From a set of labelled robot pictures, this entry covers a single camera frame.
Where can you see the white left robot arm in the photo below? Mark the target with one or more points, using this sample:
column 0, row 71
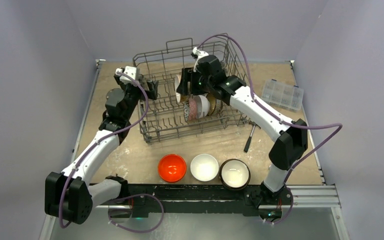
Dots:
column 68, row 194

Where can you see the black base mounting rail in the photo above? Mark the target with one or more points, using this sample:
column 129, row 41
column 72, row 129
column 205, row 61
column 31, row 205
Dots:
column 252, row 201

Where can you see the grey wire dish rack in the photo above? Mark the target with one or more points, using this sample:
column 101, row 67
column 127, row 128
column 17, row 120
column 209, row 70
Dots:
column 166, row 119

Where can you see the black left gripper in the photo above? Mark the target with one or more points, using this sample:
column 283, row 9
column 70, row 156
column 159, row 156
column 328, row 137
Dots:
column 151, row 86

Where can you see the floral patterned bowl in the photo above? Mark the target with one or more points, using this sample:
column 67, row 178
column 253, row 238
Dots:
column 190, row 110

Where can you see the clear plastic organizer box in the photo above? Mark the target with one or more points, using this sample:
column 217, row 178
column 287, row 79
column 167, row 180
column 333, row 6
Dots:
column 283, row 95

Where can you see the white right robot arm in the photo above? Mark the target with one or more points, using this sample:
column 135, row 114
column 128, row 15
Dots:
column 290, row 137

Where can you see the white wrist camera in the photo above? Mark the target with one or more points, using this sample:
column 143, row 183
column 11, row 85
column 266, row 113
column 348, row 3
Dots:
column 198, row 54
column 126, row 74

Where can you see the black handled hammer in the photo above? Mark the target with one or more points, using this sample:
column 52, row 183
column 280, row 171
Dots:
column 248, row 142

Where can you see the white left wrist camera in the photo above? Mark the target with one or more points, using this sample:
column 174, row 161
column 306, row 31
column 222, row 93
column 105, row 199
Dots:
column 126, row 74

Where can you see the brown gold patterned bowl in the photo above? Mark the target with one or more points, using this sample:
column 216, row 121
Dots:
column 216, row 105

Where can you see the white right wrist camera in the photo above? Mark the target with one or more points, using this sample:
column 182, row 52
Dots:
column 198, row 54

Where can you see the plain white bowl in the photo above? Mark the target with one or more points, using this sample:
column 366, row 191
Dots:
column 204, row 167

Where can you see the orange bowl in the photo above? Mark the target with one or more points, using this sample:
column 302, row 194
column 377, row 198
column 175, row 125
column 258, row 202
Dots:
column 172, row 168

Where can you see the black bowl white inside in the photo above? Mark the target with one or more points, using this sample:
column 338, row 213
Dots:
column 234, row 174

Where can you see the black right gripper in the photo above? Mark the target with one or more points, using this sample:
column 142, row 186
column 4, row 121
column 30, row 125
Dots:
column 185, row 81

